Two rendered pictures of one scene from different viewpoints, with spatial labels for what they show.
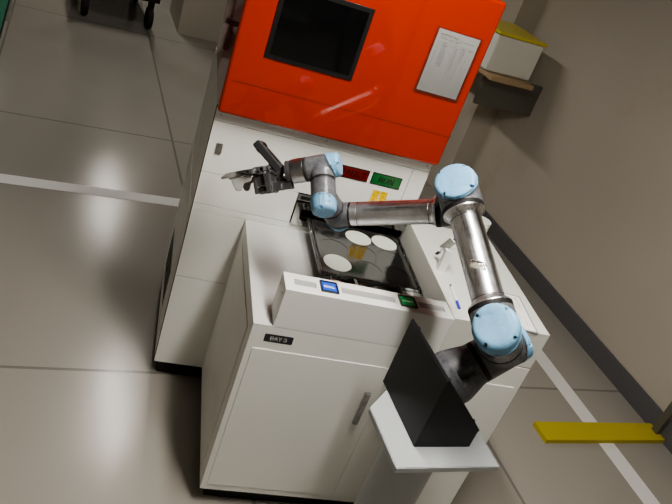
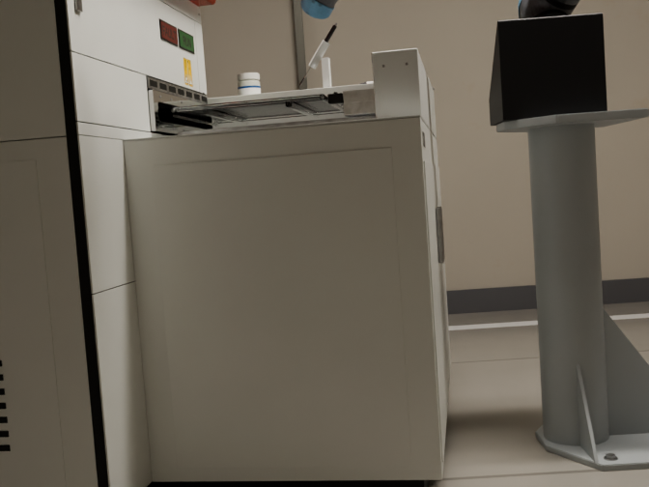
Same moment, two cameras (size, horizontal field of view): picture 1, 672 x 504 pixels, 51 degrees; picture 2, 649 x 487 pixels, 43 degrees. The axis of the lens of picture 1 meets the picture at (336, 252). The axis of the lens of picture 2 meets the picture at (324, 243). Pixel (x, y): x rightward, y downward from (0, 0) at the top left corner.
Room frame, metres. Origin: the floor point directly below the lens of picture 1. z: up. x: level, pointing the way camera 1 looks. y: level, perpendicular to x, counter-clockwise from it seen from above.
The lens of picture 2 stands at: (1.09, 1.68, 0.69)
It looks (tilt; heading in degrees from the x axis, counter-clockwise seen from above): 4 degrees down; 299
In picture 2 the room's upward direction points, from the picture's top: 4 degrees counter-clockwise
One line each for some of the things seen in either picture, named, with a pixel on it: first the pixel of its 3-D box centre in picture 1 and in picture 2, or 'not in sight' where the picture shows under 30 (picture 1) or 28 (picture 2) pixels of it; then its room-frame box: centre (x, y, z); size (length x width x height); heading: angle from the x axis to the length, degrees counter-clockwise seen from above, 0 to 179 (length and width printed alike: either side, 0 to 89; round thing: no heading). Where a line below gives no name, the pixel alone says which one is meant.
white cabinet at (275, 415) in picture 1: (344, 377); (324, 295); (2.14, -0.20, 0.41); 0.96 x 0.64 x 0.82; 109
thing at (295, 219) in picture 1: (348, 223); (183, 117); (2.41, -0.01, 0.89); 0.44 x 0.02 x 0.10; 109
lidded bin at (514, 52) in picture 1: (499, 46); not in sight; (5.09, -0.56, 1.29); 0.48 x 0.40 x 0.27; 27
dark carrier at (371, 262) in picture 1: (362, 253); (264, 109); (2.22, -0.09, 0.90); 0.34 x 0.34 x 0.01; 19
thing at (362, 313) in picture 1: (362, 313); (406, 97); (1.85, -0.15, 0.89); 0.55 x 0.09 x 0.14; 109
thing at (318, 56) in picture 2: (446, 251); (320, 65); (2.20, -0.36, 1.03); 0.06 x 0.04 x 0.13; 19
